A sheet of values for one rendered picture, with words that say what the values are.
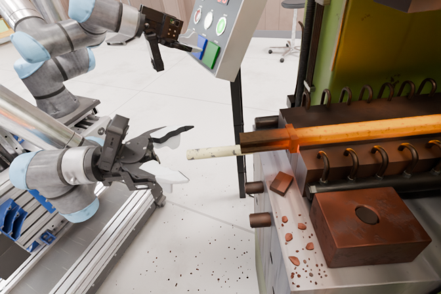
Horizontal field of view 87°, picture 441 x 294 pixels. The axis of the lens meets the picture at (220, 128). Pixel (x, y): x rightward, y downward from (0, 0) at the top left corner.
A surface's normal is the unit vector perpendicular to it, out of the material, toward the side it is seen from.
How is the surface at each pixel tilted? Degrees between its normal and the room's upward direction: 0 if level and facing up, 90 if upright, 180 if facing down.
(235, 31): 90
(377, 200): 0
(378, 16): 90
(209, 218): 0
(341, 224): 0
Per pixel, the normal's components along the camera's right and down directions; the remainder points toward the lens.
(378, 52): 0.04, 0.62
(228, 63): 0.45, 0.52
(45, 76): 0.74, 0.36
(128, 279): -0.11, -0.78
